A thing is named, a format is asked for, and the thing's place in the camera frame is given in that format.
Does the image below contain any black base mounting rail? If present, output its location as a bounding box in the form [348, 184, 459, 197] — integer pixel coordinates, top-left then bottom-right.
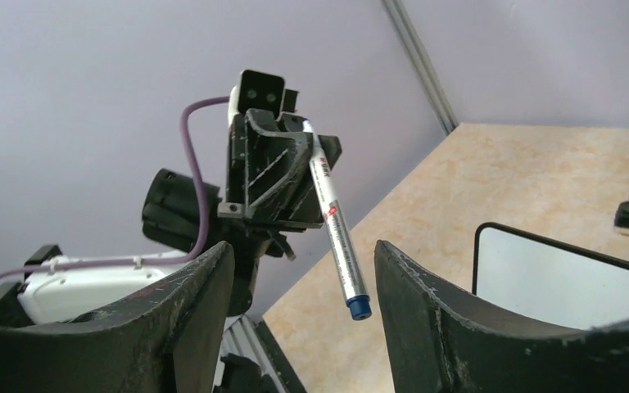
[213, 315, 306, 393]

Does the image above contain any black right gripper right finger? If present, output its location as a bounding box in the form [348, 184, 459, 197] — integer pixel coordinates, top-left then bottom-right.
[374, 240, 629, 392]

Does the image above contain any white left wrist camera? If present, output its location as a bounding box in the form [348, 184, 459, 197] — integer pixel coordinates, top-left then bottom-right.
[227, 70, 299, 125]

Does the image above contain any blue capped whiteboard marker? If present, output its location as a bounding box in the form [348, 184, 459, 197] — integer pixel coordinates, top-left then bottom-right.
[303, 120, 372, 321]

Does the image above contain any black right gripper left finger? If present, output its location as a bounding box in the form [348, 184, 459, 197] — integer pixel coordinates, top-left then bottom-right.
[0, 242, 234, 392]

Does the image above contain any left aluminium frame post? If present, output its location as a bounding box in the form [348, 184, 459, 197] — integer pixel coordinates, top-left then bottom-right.
[382, 0, 459, 135]

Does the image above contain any small whiteboard black frame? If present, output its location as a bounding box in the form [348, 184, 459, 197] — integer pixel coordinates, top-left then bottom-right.
[472, 222, 629, 329]

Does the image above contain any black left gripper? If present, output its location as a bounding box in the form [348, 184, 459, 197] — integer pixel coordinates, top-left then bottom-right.
[142, 109, 342, 317]

